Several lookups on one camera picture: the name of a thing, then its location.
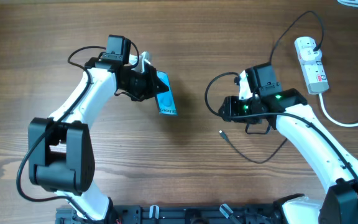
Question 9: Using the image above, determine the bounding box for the black USB charging cable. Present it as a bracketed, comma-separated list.
[219, 10, 325, 164]

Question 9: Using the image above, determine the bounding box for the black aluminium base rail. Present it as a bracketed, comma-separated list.
[55, 203, 279, 224]

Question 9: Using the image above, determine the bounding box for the white power strip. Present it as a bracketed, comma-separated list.
[294, 37, 329, 95]

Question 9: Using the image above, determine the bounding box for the Galaxy smartphone with teal screen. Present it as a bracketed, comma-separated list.
[157, 71, 177, 116]

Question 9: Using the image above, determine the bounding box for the white charger plug adapter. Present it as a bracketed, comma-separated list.
[298, 48, 322, 64]

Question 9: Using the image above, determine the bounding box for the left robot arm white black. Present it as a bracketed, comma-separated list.
[23, 52, 177, 223]

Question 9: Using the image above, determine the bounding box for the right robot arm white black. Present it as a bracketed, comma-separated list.
[218, 89, 358, 223]

